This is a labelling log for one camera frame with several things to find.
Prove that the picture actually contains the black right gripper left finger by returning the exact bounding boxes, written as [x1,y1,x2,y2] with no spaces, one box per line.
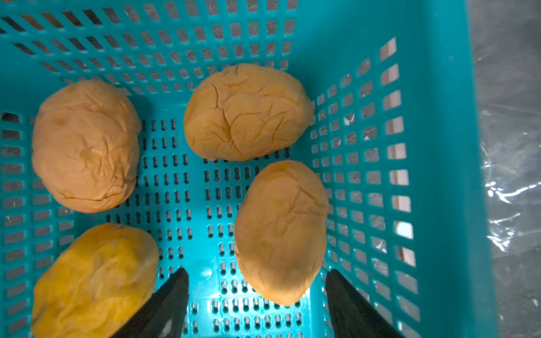
[112,268,189,338]

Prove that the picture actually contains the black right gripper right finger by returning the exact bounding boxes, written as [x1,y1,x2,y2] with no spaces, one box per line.
[325,269,402,338]

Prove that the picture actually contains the yellow potato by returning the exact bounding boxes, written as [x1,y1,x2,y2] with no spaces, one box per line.
[30,223,159,337]

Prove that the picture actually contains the wrinkled potato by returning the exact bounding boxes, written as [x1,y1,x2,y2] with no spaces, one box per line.
[184,63,314,162]
[32,80,141,214]

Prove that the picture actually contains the pink dotted clear bag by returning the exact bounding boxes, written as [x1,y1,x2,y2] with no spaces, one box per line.
[468,1,540,337]

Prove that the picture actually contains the teal plastic basket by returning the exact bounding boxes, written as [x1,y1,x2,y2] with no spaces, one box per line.
[1,1,499,337]

